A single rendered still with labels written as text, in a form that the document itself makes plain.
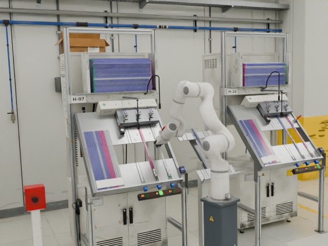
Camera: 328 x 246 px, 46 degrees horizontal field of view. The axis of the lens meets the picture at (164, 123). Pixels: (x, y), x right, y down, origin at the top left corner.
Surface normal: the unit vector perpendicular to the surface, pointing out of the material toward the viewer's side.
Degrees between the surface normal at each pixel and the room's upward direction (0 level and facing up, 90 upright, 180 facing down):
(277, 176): 90
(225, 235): 90
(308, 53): 90
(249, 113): 44
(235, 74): 90
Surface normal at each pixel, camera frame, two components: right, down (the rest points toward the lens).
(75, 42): 0.45, -0.08
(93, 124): 0.29, -0.60
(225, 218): 0.63, 0.07
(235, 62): -0.90, 0.07
